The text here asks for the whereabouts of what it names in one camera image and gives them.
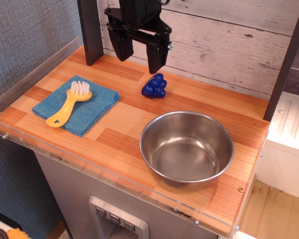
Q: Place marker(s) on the yellow scrub brush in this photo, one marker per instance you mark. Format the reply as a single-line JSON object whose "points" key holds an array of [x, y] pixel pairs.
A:
{"points": [[78, 92]]}

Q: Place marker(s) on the stainless steel bowl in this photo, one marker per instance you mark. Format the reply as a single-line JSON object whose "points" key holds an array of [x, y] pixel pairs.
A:
{"points": [[185, 150]]}

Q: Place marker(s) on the yellow object bottom left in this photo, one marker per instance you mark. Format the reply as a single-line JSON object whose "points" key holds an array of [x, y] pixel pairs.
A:
{"points": [[13, 234]]}

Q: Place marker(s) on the clear acrylic edge guard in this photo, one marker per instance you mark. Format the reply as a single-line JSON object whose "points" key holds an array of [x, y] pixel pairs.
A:
{"points": [[115, 158]]}

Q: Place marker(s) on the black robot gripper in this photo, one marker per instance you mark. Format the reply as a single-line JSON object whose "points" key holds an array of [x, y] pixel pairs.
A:
{"points": [[139, 20]]}

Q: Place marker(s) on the silver toy dispenser panel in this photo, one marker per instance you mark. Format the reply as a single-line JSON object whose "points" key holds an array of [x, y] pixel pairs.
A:
{"points": [[112, 222]]}

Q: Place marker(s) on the grey toy cabinet front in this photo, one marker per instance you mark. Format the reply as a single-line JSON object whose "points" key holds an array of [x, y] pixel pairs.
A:
{"points": [[72, 188]]}

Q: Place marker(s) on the dark right upright post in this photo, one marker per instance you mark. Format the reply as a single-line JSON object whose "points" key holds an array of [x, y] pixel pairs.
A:
{"points": [[283, 74]]}

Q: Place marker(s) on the blue toy grape bunch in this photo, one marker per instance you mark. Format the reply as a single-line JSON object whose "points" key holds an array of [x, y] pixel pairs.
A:
{"points": [[155, 87]]}

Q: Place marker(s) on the blue folded cloth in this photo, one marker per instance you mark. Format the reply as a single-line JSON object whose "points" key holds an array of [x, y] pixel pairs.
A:
{"points": [[84, 114]]}

